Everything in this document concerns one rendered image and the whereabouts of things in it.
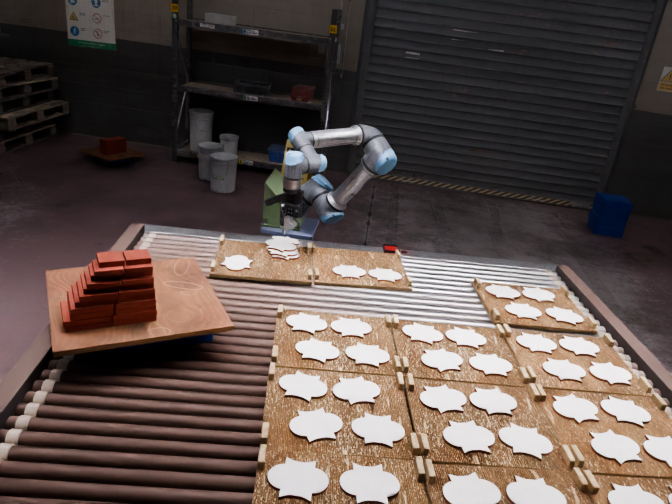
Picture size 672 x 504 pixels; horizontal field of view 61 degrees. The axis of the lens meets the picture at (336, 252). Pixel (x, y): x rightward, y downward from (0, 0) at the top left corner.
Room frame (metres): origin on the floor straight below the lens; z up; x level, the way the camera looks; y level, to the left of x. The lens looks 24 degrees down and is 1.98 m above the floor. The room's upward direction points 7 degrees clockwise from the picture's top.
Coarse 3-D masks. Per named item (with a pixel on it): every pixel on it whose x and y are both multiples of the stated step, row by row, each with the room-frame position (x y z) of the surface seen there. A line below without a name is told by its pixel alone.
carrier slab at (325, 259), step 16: (320, 256) 2.31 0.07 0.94; (336, 256) 2.34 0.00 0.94; (352, 256) 2.36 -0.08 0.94; (368, 256) 2.38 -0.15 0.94; (384, 256) 2.41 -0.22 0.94; (320, 272) 2.15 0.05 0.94; (368, 272) 2.21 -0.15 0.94; (400, 272) 2.26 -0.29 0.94; (368, 288) 2.09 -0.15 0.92; (384, 288) 2.10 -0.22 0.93; (400, 288) 2.11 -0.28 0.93
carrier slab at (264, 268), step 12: (228, 240) 2.36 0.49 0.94; (228, 252) 2.23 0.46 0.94; (240, 252) 2.25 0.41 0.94; (252, 252) 2.26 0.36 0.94; (264, 252) 2.28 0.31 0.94; (300, 252) 2.33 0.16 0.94; (252, 264) 2.14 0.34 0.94; (264, 264) 2.16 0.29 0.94; (276, 264) 2.17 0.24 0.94; (288, 264) 2.19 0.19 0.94; (300, 264) 2.20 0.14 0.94; (216, 276) 2.02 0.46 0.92; (228, 276) 2.02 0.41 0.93; (240, 276) 2.03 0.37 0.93; (252, 276) 2.03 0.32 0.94; (264, 276) 2.05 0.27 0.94; (276, 276) 2.06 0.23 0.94; (288, 276) 2.08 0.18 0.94; (300, 276) 2.09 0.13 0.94
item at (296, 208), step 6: (288, 192) 2.26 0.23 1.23; (294, 192) 2.26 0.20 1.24; (300, 192) 2.26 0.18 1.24; (294, 198) 2.27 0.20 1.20; (300, 198) 2.26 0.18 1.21; (282, 204) 2.27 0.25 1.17; (288, 204) 2.26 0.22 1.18; (294, 204) 2.27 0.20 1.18; (300, 204) 2.26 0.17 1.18; (288, 210) 2.27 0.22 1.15; (294, 210) 2.26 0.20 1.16; (300, 210) 2.29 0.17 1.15; (294, 216) 2.25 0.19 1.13
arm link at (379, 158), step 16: (368, 144) 2.60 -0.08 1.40; (384, 144) 2.60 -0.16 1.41; (368, 160) 2.58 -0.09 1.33; (384, 160) 2.54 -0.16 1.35; (352, 176) 2.64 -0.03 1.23; (368, 176) 2.61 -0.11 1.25; (336, 192) 2.68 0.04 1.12; (352, 192) 2.64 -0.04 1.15; (320, 208) 2.70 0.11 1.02; (336, 208) 2.66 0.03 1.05
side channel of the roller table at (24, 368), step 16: (128, 240) 2.19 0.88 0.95; (48, 336) 1.44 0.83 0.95; (32, 352) 1.35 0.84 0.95; (48, 352) 1.37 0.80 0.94; (16, 368) 1.27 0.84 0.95; (32, 368) 1.28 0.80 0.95; (0, 384) 1.20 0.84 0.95; (16, 384) 1.20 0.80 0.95; (32, 384) 1.26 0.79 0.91; (0, 400) 1.14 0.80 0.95; (16, 400) 1.17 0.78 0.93; (0, 416) 1.09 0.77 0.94
